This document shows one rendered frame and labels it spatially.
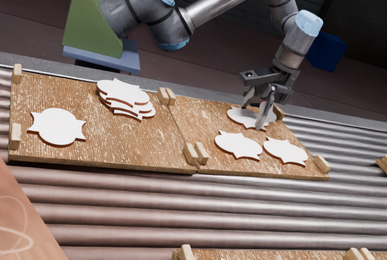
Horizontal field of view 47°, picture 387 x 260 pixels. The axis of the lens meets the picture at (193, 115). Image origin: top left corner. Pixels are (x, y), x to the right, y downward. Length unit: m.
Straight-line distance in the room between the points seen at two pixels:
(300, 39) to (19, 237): 0.90
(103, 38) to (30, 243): 1.06
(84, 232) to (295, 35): 0.77
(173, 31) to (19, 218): 1.11
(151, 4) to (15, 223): 1.08
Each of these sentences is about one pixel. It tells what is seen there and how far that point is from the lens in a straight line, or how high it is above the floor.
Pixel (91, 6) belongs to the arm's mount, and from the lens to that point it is 1.54.
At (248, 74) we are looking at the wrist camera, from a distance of 1.26.
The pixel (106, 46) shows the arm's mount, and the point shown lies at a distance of 1.59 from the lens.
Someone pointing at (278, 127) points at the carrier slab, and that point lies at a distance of 1.41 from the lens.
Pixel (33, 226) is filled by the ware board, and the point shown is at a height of 1.04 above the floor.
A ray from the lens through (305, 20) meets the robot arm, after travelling 1.25.
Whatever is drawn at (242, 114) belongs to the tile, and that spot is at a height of 0.95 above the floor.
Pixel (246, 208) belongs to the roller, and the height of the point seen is 0.91.
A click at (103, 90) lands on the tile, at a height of 0.97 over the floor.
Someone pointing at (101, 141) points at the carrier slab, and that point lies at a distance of 1.02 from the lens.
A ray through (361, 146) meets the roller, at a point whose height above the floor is 0.91.
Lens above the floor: 1.50
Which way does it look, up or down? 27 degrees down
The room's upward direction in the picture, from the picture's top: 22 degrees clockwise
